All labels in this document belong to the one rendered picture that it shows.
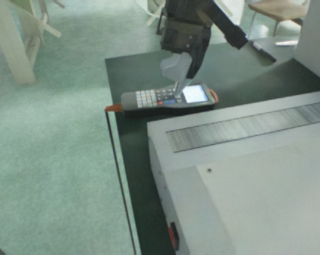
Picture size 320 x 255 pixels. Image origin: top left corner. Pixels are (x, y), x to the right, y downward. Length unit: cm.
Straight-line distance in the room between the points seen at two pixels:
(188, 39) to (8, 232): 120
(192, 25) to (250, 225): 32
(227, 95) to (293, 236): 40
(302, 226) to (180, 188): 13
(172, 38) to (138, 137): 19
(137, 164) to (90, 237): 83
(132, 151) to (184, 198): 21
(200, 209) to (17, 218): 123
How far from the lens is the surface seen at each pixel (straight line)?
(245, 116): 39
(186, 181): 30
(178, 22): 45
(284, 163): 34
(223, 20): 48
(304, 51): 81
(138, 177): 44
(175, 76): 51
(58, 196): 142
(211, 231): 27
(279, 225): 29
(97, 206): 132
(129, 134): 51
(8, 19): 217
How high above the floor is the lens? 109
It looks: 42 degrees down
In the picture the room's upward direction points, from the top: 2 degrees counter-clockwise
